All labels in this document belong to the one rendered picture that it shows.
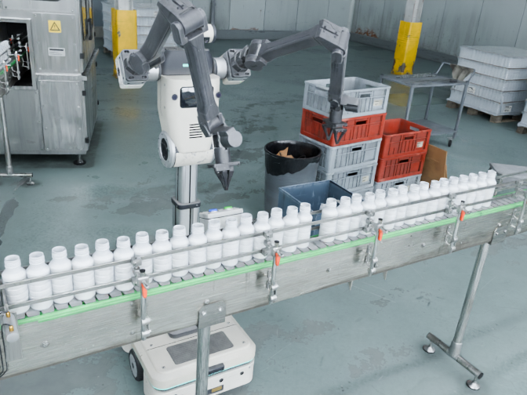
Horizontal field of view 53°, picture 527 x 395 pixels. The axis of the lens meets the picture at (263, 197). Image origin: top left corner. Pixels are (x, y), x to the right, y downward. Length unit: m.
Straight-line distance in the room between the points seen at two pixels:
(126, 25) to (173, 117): 7.13
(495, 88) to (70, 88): 6.20
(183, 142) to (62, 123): 3.20
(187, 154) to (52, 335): 0.94
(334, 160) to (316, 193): 1.56
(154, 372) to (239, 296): 0.79
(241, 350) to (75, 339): 1.11
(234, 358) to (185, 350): 0.23
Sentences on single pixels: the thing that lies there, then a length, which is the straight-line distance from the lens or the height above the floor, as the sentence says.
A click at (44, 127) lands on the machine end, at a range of 5.33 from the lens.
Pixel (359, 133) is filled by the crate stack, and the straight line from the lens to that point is 4.37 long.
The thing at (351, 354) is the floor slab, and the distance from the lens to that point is 3.06.
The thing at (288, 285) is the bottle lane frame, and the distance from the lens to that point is 1.92.
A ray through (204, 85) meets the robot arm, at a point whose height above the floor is 1.56.
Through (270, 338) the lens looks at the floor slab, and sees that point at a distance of 3.07.
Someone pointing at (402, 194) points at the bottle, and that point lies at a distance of 2.15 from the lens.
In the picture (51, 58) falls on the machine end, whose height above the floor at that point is 1.03.
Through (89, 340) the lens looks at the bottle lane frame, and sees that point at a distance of 1.68.
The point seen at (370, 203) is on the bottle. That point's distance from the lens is 2.03.
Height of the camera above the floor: 1.93
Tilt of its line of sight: 24 degrees down
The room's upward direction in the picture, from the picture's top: 5 degrees clockwise
